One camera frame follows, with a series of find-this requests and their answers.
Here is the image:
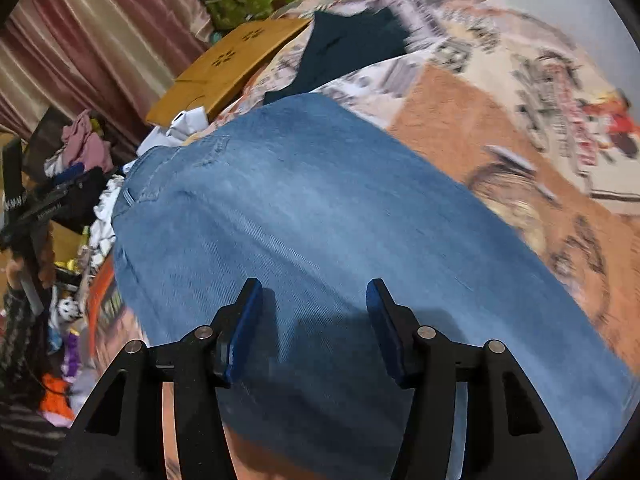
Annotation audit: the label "white crumpled cloth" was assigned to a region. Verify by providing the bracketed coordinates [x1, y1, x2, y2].
[137, 107, 211, 156]

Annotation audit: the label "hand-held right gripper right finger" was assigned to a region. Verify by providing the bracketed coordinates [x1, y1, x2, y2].
[366, 278, 576, 480]

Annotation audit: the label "brown board with flower cutouts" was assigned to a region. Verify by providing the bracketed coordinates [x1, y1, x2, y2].
[146, 17, 313, 128]

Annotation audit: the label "orange cloth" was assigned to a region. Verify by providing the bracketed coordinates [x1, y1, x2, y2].
[40, 372, 77, 422]

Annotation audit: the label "dark navy cloth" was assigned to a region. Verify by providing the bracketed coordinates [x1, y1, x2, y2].
[263, 10, 411, 106]

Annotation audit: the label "white patterned cloth pile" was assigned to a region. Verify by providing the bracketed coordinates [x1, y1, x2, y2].
[87, 175, 127, 271]

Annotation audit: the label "pink curtain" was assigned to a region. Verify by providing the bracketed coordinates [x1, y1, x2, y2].
[0, 0, 216, 146]

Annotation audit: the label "printed blanket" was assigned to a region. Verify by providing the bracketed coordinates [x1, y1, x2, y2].
[85, 0, 640, 480]

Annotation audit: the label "blue denim pants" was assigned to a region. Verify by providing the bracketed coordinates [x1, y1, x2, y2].
[111, 92, 636, 480]

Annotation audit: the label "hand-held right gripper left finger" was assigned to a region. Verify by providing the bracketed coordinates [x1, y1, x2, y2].
[50, 278, 264, 480]

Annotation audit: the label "pink crumpled cloth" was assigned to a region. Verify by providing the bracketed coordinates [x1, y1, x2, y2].
[61, 110, 115, 173]

